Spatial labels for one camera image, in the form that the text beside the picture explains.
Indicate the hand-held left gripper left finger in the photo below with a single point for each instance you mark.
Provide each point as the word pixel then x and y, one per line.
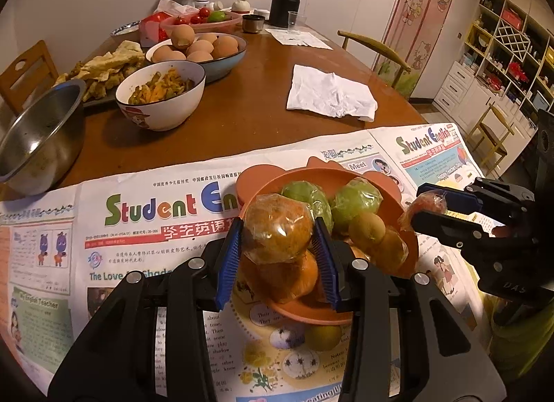
pixel 228 263

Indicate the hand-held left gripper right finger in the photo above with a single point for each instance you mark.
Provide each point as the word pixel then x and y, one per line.
pixel 327 270

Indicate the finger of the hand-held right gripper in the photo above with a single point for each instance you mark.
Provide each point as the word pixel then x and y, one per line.
pixel 458 197
pixel 450 228

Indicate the orange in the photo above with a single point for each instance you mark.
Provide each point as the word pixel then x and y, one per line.
pixel 422 207
pixel 285 283
pixel 277 226

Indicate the terracotta orange plate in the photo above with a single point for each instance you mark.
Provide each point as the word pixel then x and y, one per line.
pixel 303 315

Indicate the small yellow-green fruit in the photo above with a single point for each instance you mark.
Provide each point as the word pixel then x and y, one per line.
pixel 323 337
pixel 366 228

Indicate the small brown fruit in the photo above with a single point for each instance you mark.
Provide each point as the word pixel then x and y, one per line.
pixel 391 252

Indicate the green citrus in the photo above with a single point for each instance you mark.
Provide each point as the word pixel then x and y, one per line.
pixel 357 200
pixel 305 200

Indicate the colourful student newspaper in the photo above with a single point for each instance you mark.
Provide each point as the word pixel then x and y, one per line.
pixel 433 155
pixel 130 233

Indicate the small wooden chair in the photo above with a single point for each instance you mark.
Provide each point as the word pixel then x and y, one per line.
pixel 491 133

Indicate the yellow-green clothing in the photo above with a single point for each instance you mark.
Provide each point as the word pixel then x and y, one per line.
pixel 528 341

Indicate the white shelf cabinet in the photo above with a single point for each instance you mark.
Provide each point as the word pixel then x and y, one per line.
pixel 506 46

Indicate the crumpled white napkin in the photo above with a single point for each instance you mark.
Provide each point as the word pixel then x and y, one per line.
pixel 329 92

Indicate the curved yellow wooden chair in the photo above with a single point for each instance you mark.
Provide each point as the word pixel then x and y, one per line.
pixel 381 49

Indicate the white ceramic bowl of food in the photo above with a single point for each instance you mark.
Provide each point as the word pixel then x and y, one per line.
pixel 160 109

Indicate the pink cartoon cat wardrobe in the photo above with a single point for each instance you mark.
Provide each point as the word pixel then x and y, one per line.
pixel 424 16

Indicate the blue bowl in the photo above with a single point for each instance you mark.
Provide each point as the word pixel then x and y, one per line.
pixel 225 65

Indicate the pile of brown eggs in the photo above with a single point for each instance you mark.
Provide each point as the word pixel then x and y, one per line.
pixel 199 47

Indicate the stainless steel bowl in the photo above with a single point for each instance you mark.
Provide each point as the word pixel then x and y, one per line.
pixel 39 142

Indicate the flat white paper sheet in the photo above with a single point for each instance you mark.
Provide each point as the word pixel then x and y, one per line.
pixel 298 38

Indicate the tray of fried flatbread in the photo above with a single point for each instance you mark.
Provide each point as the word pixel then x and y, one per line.
pixel 108 68

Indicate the pink plastic tray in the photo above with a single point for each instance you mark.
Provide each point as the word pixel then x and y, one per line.
pixel 229 25

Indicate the small steel cup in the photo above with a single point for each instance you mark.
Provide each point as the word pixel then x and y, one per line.
pixel 253 24

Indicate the clear plastic cup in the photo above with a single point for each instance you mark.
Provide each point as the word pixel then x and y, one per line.
pixel 293 23

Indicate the red plastic bag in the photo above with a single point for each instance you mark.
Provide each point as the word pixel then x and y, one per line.
pixel 151 29

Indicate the green lime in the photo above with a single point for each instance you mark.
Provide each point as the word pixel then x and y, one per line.
pixel 217 16

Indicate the pile of red tomatoes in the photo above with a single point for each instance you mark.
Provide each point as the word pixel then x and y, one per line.
pixel 192 18

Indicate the blue patterned plate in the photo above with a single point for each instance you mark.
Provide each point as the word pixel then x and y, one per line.
pixel 124 28

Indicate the white rabbit figurine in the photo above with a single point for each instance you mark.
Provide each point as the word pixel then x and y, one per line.
pixel 241 3

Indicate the white medicine bottle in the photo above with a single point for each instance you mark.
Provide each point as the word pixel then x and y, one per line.
pixel 202 1

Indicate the wooden chair with cutout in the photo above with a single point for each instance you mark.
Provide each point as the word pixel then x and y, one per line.
pixel 26 72

